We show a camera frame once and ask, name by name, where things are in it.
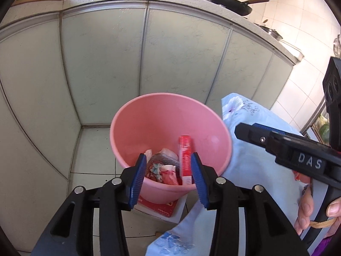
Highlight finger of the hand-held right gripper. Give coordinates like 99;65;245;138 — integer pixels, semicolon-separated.
234;123;288;151

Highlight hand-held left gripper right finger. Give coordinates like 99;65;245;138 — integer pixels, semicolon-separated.
192;152;293;256

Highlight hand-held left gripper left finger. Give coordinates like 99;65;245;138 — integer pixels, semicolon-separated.
50;153;147;256

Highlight teal white wrapper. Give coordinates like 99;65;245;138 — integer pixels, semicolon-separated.
148;164;163;183

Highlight pink white plastic packet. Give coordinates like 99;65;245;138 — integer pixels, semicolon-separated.
159;165;179;186

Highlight wrappers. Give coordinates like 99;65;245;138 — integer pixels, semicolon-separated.
146;152;179;178

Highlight red white carton box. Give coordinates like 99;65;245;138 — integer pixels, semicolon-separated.
178;135;196;185

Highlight pink plastic basin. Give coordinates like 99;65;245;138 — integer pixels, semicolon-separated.
110;93;233;203

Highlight person's right forearm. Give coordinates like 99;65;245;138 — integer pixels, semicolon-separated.
310;236;341;256

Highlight person's right hand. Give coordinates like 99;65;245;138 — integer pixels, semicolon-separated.
294;184;341;238

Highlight light blue printed tablecloth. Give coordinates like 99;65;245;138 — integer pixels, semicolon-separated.
145;93;331;256

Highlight flat red box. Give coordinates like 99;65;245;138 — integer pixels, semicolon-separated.
137;195;178;217

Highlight dark green vegetable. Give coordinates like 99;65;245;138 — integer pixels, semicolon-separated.
318;123;331;142

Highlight metal storage rack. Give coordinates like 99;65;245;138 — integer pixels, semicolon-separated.
306;104;331;144

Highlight steel pot with lid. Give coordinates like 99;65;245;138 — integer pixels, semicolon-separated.
257;20;283;41

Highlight grey kitchen base cabinet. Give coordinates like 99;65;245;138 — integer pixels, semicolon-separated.
0;0;297;254

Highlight tan wrist strap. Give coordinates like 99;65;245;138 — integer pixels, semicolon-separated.
309;217;337;229

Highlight black wok with wooden handle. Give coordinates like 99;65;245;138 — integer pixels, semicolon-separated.
210;0;272;16

